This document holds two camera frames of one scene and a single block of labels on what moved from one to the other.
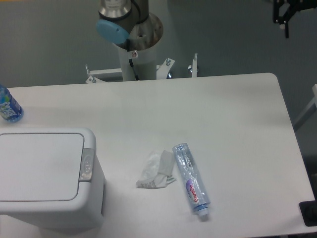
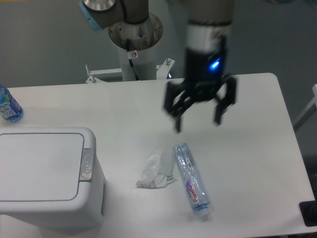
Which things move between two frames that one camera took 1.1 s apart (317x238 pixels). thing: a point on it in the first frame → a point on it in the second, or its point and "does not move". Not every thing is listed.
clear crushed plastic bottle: [197, 194] does not move
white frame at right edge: [313, 101] does not move
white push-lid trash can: [53, 174] does not move
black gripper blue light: [295, 6] → [203, 74]
